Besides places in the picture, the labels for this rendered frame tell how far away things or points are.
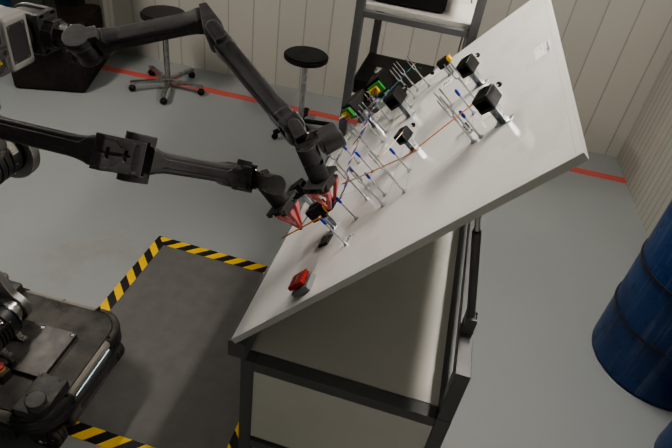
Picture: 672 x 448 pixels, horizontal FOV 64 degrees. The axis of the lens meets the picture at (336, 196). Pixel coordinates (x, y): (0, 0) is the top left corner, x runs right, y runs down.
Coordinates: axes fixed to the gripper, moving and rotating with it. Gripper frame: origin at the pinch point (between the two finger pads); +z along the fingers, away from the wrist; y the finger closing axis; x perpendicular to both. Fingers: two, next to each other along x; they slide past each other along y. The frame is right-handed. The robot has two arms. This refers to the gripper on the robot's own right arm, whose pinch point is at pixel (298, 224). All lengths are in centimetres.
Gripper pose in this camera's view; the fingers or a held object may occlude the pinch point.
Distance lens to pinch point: 163.8
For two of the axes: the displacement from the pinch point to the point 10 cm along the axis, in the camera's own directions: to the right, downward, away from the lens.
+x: -7.4, 2.1, 6.4
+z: 5.5, 7.4, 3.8
